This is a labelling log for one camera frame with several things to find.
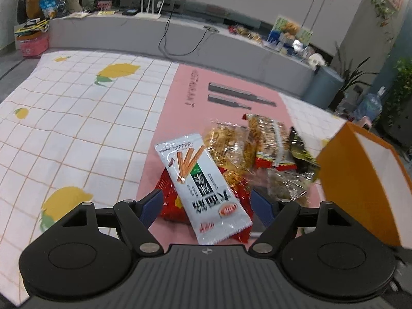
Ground tall leafy potted plant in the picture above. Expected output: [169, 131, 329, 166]
[328, 41, 380, 110]

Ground bushy green climbing plant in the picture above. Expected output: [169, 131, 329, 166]
[384, 57, 412, 130]

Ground golden gourd ornament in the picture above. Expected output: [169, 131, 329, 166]
[26, 0, 49, 20]

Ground lemon print checked tablecloth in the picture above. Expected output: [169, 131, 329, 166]
[0, 50, 350, 306]

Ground grey trash bin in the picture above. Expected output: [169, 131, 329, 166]
[303, 66, 346, 110]

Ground green pegboard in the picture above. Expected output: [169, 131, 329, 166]
[270, 15, 313, 45]

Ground orange storage box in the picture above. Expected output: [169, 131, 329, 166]
[315, 122, 412, 249]

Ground clear nut snack packet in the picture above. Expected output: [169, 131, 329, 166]
[257, 167, 318, 207]

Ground blue water jug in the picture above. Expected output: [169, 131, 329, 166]
[356, 87, 386, 123]

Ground white stick snack packet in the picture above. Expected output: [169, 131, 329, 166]
[154, 133, 253, 245]

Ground pink table mat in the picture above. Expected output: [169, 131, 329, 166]
[135, 63, 326, 246]

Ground pink basket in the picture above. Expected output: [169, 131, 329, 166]
[19, 35, 49, 58]

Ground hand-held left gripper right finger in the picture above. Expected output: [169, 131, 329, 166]
[248, 189, 358, 255]

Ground black cable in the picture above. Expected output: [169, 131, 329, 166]
[158, 9, 213, 57]

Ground blue snack bag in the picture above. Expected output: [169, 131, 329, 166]
[39, 0, 58, 19]

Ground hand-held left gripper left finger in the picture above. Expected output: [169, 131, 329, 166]
[55, 189, 165, 255]

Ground yellow black stacked packets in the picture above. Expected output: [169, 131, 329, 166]
[14, 19, 51, 38]

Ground hanging vine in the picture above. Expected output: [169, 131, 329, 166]
[370, 0, 397, 41]

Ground orange red-edged snack packet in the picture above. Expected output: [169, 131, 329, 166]
[243, 113, 298, 170]

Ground red snack packet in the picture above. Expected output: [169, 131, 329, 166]
[154, 168, 255, 244]

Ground white round fan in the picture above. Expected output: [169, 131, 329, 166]
[307, 52, 324, 69]

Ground pile of snacks on cabinet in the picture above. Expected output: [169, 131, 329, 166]
[228, 24, 265, 45]

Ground grey long media cabinet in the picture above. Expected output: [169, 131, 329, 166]
[48, 0, 326, 100]

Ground clear yellow noodle snack packet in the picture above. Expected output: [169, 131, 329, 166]
[205, 122, 259, 175]

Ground white router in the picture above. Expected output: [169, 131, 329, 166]
[134, 0, 167, 19]

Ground dark green snack packet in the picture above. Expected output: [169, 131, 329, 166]
[287, 126, 321, 175]

